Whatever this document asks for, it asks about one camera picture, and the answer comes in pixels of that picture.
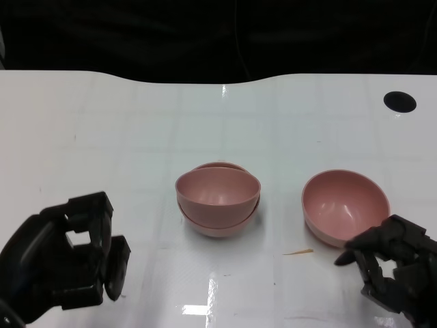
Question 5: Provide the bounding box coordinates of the pink plastic bowl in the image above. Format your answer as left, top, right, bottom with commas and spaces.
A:
175, 167, 262, 229
301, 169, 391, 249
177, 161, 262, 239

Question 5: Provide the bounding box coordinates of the thin black hanging cable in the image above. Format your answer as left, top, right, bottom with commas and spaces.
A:
234, 0, 253, 80

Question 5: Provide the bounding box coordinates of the black backdrop cloth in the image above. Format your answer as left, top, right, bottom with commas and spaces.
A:
0, 0, 437, 83

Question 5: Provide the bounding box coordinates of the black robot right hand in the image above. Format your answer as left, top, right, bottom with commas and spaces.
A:
333, 214, 437, 328

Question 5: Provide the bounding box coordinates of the round black table grommet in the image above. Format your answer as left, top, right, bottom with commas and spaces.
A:
382, 91, 418, 113

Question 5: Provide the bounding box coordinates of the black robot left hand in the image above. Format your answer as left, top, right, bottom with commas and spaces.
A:
0, 191, 132, 325

